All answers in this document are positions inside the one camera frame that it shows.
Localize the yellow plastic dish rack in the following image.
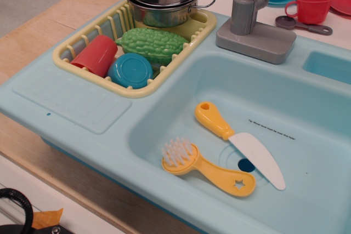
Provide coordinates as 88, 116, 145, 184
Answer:
52, 0, 217, 99

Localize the green bitter gourd toy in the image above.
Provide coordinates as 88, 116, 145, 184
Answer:
115, 28, 188, 66

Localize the grey toy faucet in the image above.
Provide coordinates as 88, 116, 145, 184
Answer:
216, 0, 297, 64

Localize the red plastic cup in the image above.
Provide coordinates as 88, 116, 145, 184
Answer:
71, 35, 118, 77

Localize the blue plastic bowl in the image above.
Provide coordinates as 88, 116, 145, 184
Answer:
107, 53, 153, 89

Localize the grey measuring spoon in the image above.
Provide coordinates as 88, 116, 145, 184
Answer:
275, 15, 333, 36

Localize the light blue toy sink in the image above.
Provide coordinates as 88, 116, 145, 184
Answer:
0, 0, 351, 234

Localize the yellow dish brush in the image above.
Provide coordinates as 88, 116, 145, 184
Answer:
161, 138, 256, 197

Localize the orange tape piece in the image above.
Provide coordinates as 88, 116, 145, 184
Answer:
31, 208, 64, 230

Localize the black device with screw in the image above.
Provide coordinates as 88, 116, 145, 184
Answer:
1, 224, 72, 234

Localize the red cup with handle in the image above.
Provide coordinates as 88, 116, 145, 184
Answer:
285, 0, 331, 24

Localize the yellow handled toy knife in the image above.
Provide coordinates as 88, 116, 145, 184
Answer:
194, 101, 286, 191

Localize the black braided cable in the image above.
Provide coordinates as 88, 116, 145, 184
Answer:
0, 187, 34, 234

